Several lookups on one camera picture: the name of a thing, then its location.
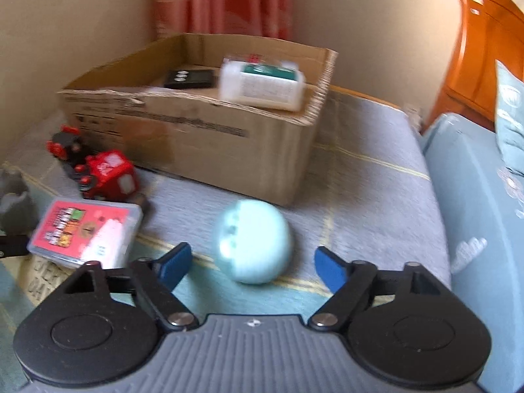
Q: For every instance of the white green pill bottle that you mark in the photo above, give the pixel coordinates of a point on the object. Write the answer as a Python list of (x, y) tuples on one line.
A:
[(262, 84)]

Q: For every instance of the orange wooden headboard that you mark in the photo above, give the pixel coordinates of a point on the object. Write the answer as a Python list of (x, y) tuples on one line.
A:
[(479, 57)]

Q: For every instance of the black red toy train car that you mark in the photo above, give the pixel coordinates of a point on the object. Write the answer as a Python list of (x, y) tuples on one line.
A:
[(67, 147)]

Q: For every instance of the grey toy elephant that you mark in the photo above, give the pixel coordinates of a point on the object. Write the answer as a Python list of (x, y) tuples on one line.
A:
[(16, 204)]

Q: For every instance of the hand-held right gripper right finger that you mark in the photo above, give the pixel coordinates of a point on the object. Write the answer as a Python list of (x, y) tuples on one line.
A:
[(329, 269)]

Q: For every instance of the cardboard box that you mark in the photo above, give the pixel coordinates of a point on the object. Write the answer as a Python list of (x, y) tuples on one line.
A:
[(204, 143)]

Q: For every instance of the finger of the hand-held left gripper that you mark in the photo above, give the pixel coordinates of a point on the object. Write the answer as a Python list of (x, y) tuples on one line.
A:
[(13, 246)]

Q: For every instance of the pink patterned curtain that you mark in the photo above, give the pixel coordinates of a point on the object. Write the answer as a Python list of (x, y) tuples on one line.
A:
[(223, 2)]

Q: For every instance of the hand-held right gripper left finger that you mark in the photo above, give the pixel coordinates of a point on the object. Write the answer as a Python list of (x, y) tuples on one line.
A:
[(179, 264)]

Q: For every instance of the black digital timer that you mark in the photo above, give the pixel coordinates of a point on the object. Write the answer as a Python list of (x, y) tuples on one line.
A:
[(189, 78)]

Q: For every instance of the light blue floral pillow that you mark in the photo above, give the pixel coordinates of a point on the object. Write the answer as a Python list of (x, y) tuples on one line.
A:
[(511, 123)]

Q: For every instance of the pink card box clear case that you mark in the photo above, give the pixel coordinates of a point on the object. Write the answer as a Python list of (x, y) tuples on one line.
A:
[(82, 229)]

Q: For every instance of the bed with blue floral sheet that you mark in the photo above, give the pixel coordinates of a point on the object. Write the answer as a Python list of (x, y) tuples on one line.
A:
[(483, 254)]

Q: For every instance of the light blue round ball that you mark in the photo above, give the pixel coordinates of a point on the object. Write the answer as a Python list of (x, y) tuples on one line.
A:
[(256, 241)]

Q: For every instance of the red toy train engine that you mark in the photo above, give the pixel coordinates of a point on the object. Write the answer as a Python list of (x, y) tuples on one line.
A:
[(110, 174)]

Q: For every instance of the checked blue grey tablecloth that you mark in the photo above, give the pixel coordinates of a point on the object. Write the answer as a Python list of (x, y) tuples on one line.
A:
[(368, 213)]

